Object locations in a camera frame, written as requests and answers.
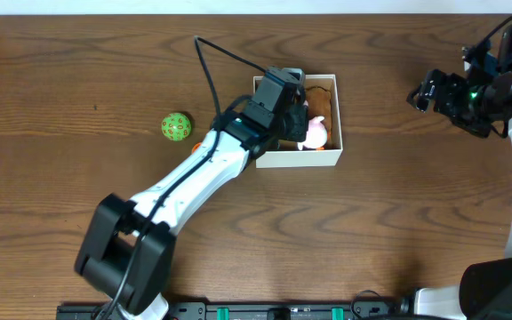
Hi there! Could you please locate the white cardboard box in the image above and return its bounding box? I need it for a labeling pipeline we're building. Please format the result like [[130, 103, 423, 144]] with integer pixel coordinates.
[[256, 74, 343, 169]]

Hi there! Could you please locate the brown plush bear toy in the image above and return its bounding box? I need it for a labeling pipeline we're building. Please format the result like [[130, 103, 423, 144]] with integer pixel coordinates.
[[306, 86, 332, 133]]

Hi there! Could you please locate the green number ball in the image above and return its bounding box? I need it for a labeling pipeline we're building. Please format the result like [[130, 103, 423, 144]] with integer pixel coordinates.
[[161, 112, 193, 141]]

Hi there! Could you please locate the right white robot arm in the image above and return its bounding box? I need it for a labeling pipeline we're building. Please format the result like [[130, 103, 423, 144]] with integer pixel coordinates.
[[408, 70, 512, 319]]

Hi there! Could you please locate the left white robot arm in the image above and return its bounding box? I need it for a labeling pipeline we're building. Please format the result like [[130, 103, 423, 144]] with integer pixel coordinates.
[[75, 96, 308, 319]]

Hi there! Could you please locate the orange mesh ball toy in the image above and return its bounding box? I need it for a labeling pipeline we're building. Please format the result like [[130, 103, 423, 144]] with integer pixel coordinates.
[[191, 142, 203, 155]]

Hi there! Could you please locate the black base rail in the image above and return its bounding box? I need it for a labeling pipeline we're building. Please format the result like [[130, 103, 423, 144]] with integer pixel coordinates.
[[55, 298, 406, 320]]

